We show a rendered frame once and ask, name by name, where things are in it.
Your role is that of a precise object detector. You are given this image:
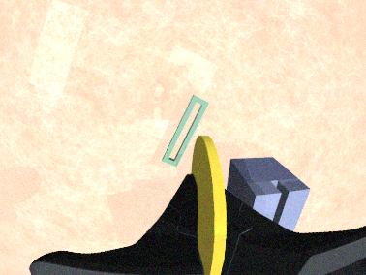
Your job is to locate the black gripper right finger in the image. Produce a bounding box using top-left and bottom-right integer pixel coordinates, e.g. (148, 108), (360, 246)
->
(221, 189), (366, 275)

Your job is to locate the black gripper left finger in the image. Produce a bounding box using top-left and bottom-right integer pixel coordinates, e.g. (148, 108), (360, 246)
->
(28, 173), (205, 275)

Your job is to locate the gold coin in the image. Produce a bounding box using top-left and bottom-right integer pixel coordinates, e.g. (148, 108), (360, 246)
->
(191, 137), (227, 275)

